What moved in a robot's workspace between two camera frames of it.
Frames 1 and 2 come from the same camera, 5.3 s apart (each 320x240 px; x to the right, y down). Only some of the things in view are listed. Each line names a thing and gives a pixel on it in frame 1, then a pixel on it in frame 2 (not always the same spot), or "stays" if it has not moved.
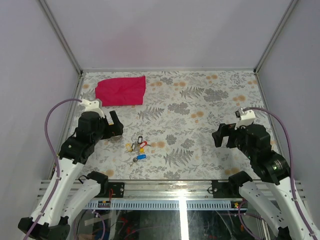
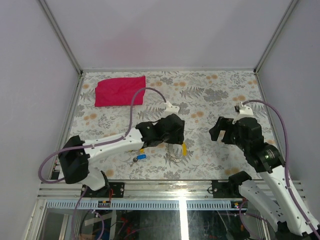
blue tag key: [138, 157] stays
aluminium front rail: [168, 189] stays
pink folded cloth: [121, 91] stays
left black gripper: [113, 130] → [178, 137]
